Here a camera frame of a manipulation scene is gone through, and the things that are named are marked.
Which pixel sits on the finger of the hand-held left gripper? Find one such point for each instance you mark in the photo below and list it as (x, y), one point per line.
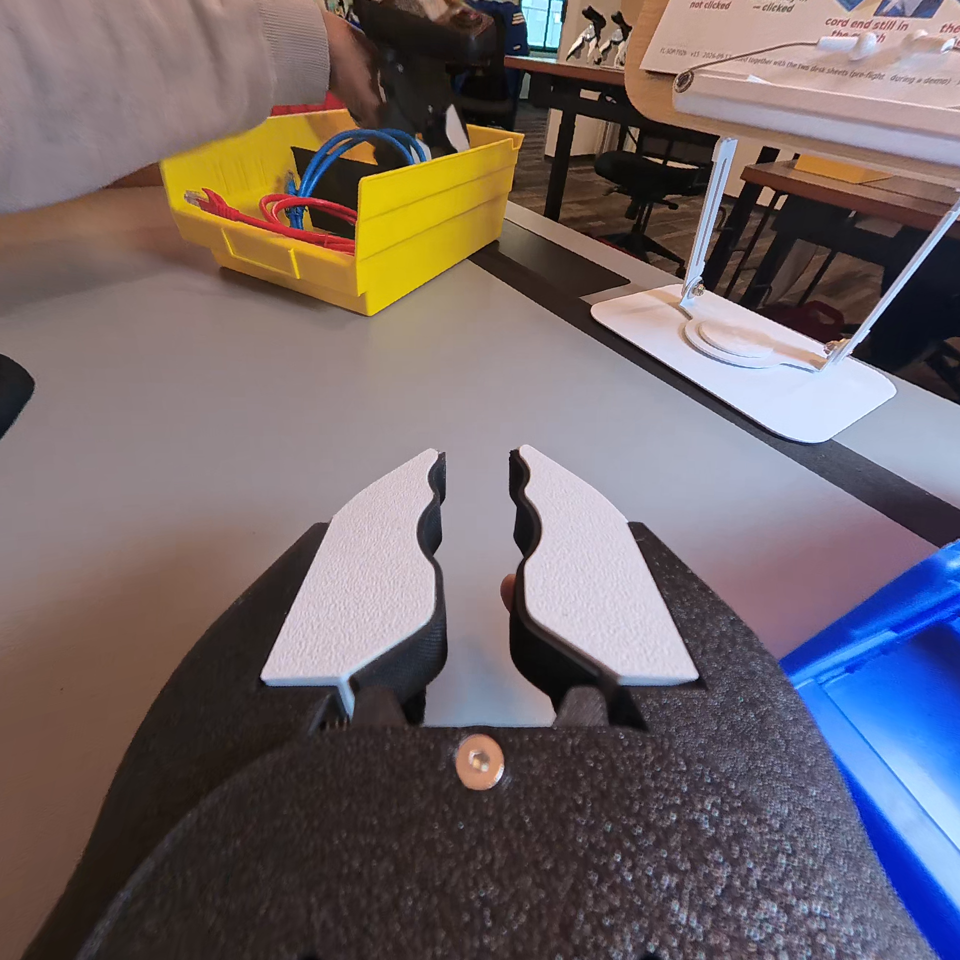
(457, 127)

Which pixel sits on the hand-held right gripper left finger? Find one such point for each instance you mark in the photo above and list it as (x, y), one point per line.
(360, 585)

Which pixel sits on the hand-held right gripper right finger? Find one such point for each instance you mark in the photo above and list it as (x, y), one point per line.
(592, 585)

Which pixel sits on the yellow plastic bin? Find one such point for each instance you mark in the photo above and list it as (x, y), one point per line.
(405, 247)

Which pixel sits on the person's left forearm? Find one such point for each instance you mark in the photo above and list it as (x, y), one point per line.
(135, 82)

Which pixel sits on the person's left hand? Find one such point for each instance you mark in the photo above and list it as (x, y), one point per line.
(356, 75)

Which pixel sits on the person's right hand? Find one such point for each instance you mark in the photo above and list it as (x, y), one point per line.
(509, 592)

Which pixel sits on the wooden table with black legs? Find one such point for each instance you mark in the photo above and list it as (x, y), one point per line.
(825, 191)
(570, 71)

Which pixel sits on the black divider panel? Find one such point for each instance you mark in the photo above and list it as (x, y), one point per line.
(330, 191)

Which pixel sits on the spare hand-held gripper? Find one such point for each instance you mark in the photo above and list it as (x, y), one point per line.
(619, 41)
(586, 34)

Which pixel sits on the black office chair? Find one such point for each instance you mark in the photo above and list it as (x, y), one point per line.
(645, 169)

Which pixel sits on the blue plastic bin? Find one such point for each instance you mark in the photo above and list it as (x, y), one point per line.
(885, 675)

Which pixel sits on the printed instruction sheet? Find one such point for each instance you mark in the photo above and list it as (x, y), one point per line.
(750, 30)

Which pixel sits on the yellow sheet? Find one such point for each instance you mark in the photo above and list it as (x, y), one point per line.
(840, 169)

